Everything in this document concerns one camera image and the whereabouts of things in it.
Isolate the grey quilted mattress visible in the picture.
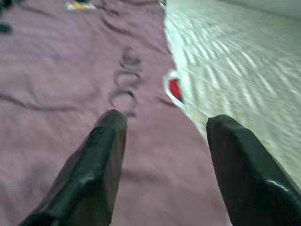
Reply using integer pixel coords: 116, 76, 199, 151
161, 0, 301, 196

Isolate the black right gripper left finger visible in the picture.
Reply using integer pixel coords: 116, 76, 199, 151
20, 109, 127, 226

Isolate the mauve cartoon print blanket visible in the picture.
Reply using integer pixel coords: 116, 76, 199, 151
0, 0, 230, 226

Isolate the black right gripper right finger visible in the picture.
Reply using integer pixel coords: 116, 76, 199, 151
206, 114, 301, 226

